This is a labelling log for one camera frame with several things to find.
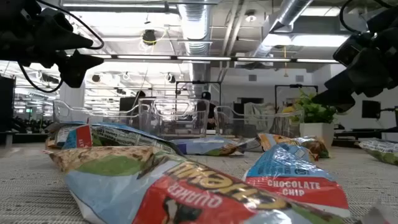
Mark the bright ceiling light panel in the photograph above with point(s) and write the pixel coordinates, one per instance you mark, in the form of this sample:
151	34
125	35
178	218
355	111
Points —
320	40

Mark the black cabinet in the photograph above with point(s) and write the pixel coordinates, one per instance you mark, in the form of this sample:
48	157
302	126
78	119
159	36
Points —
7	104

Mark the blue chocolate chip granola bar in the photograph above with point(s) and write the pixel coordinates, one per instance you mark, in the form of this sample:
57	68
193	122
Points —
295	186

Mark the person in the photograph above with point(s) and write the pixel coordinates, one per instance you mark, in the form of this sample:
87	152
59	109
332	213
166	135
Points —
206	107
288	109

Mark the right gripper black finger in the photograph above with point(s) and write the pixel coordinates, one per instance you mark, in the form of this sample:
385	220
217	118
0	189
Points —
337	100
370	77

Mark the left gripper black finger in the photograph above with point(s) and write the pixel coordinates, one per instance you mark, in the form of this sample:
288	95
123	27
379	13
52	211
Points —
77	67
66	39

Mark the small green potted plant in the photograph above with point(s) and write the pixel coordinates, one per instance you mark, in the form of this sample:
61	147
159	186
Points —
314	115

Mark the red green Quaker Chewy bar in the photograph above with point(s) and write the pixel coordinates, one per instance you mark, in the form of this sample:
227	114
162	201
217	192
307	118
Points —
155	186

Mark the white smoke detector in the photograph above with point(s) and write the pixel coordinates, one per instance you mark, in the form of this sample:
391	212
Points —
250	17

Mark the grey woven mat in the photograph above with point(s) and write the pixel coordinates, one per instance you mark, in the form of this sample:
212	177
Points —
31	193

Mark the black round ceiling device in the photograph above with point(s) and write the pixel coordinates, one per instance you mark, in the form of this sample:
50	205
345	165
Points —
149	36

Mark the orange green granola bar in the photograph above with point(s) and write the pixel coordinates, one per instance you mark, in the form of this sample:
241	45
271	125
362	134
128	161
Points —
280	141

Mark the black monitor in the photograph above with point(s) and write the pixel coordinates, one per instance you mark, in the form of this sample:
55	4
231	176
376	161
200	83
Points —
371	109
129	109

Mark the long ceiling light strip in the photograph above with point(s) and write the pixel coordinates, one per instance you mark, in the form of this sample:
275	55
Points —
202	58

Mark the black metal frame stand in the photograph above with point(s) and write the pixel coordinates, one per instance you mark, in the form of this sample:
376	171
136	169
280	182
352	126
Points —
198	82
296	86

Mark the silver round ventilation duct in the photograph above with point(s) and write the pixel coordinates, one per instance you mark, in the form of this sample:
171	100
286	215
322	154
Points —
195	28
290	12

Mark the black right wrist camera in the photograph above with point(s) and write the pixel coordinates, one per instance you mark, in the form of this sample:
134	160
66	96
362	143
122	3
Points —
351	51

